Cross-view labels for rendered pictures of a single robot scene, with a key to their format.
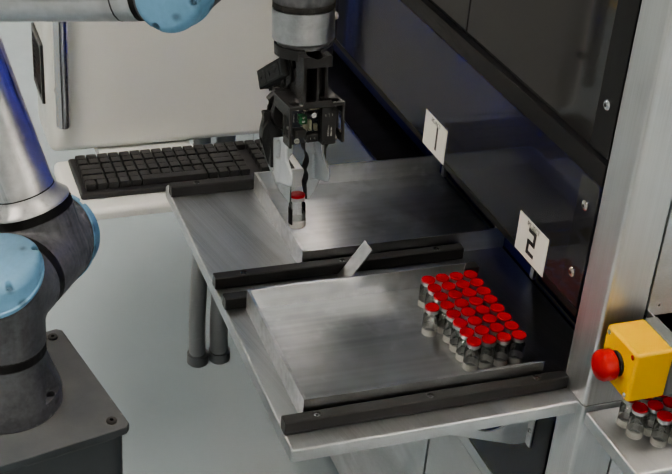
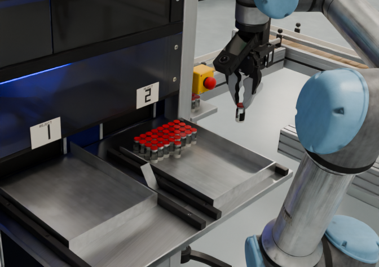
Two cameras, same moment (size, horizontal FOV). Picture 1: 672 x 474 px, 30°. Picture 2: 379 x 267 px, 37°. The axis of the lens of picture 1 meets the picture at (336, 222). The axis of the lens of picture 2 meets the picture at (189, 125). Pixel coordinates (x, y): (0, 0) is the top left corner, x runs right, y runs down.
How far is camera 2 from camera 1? 234 cm
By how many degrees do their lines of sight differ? 97
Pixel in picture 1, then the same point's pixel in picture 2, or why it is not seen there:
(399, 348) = (197, 161)
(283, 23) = not seen: hidden behind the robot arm
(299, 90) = (265, 38)
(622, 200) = (194, 26)
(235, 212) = (108, 251)
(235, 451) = not seen: outside the picture
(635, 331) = (198, 69)
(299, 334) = (216, 188)
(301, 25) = not seen: hidden behind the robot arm
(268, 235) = (126, 228)
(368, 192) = (38, 205)
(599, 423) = (196, 115)
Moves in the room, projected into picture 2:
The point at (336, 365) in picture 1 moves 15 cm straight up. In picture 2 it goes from (228, 173) to (233, 124)
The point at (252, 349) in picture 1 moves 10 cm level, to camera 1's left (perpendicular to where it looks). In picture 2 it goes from (242, 199) to (263, 222)
